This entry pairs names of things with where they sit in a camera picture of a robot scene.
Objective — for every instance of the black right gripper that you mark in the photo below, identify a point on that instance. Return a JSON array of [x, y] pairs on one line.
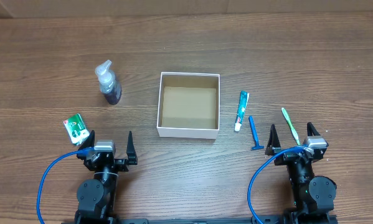
[[274, 146]]

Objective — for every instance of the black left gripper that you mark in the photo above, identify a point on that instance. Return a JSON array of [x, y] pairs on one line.
[[132, 158]]

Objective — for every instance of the green white soap packet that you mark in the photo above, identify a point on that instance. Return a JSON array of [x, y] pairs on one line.
[[76, 129]]

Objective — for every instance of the clear pump bottle dark liquid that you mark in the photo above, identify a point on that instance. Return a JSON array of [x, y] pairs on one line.
[[109, 85]]

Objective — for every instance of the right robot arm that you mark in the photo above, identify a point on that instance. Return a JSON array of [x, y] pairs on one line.
[[313, 194]]

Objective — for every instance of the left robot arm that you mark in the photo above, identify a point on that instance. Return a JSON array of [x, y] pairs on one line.
[[96, 196]]

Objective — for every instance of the green toothbrush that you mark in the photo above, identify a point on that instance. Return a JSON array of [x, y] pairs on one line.
[[292, 128]]

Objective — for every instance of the blue disposable razor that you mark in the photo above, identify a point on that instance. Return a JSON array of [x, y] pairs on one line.
[[257, 145]]

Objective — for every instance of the teal toothpaste tube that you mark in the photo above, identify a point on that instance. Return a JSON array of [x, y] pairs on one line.
[[243, 101]]

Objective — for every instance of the white cardboard box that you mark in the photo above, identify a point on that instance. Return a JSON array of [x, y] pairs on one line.
[[189, 105]]

